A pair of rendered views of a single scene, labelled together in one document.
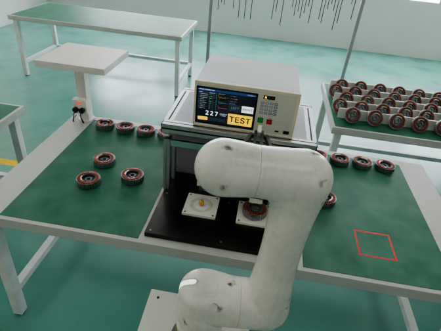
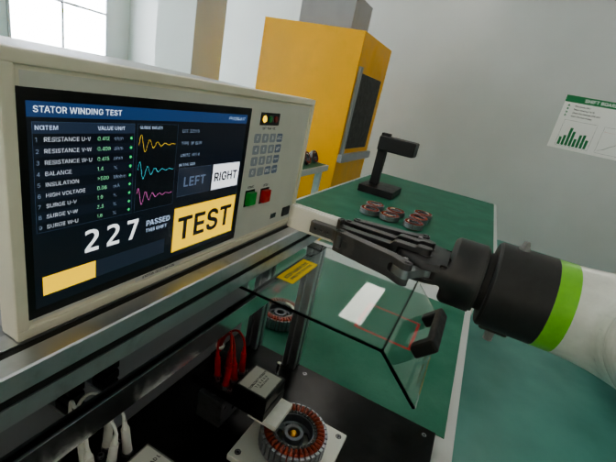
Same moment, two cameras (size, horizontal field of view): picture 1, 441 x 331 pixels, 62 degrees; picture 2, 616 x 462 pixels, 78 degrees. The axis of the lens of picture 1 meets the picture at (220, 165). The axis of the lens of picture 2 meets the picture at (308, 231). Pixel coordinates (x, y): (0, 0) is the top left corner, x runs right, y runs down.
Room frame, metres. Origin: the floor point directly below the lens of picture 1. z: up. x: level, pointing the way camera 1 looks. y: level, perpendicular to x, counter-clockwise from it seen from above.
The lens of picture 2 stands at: (1.21, 0.30, 1.33)
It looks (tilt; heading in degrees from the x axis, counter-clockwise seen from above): 20 degrees down; 287
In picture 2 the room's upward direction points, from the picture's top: 12 degrees clockwise
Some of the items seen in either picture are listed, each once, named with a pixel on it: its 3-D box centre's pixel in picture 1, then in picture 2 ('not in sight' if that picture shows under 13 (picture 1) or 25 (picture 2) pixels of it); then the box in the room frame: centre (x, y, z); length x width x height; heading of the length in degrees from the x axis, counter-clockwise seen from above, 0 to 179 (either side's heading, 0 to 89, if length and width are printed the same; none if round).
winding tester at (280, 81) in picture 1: (248, 93); (103, 138); (1.63, -0.09, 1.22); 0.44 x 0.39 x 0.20; 85
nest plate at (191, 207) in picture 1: (201, 205); not in sight; (1.32, 0.07, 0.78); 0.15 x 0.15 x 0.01; 85
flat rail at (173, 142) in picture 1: (235, 152); (213, 330); (1.41, -0.06, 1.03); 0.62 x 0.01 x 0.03; 85
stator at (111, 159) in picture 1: (104, 160); not in sight; (1.62, 0.61, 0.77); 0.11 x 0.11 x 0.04
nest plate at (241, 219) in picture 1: (253, 214); (290, 445); (1.30, -0.17, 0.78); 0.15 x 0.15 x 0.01; 85
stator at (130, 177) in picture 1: (132, 176); not in sight; (1.50, 0.43, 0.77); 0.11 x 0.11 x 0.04
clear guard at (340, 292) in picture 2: not in sight; (334, 298); (1.30, -0.23, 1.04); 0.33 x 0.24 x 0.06; 175
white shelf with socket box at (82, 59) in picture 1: (88, 94); not in sight; (1.97, 0.80, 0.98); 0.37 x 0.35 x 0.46; 85
